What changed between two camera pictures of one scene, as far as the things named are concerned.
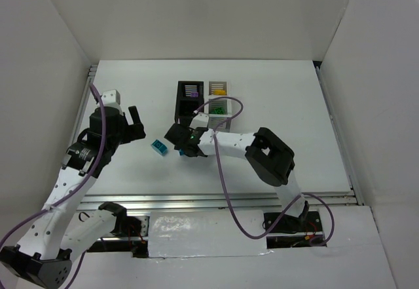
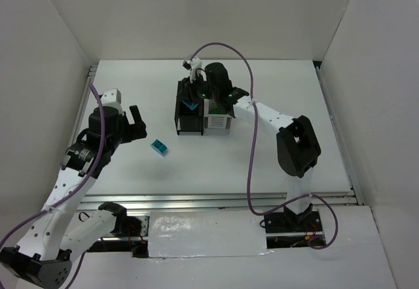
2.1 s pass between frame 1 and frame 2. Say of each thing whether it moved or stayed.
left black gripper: stayed
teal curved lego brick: stayed
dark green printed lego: stayed
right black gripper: moved
